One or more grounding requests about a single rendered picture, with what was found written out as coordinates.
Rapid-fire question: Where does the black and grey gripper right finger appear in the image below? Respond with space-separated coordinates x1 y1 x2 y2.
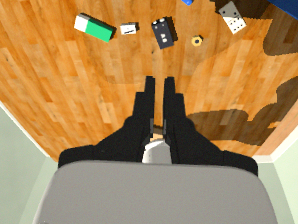
162 77 258 177

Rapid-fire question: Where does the white domino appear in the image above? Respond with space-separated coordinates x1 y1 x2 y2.
218 1 246 34

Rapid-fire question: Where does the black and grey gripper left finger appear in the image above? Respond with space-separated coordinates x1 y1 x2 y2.
58 76 155 169

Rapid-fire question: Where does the blue battery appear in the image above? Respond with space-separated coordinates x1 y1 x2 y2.
181 0 192 6

